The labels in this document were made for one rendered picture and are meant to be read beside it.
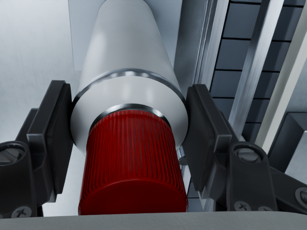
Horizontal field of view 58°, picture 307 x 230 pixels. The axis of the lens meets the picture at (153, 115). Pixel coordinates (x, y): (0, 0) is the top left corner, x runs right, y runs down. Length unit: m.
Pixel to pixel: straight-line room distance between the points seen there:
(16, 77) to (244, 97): 0.29
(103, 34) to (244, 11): 0.20
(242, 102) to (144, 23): 0.14
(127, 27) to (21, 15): 0.23
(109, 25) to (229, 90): 0.22
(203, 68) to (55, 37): 0.18
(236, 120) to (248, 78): 0.05
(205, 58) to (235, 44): 0.04
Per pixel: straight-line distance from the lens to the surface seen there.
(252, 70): 0.26
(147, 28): 0.17
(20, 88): 0.42
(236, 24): 0.33
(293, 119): 0.48
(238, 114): 0.28
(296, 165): 0.50
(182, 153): 0.26
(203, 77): 0.35
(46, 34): 0.38
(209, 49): 0.33
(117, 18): 0.18
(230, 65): 0.35
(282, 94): 0.35
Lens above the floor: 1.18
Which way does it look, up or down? 56 degrees down
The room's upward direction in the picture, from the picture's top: 170 degrees clockwise
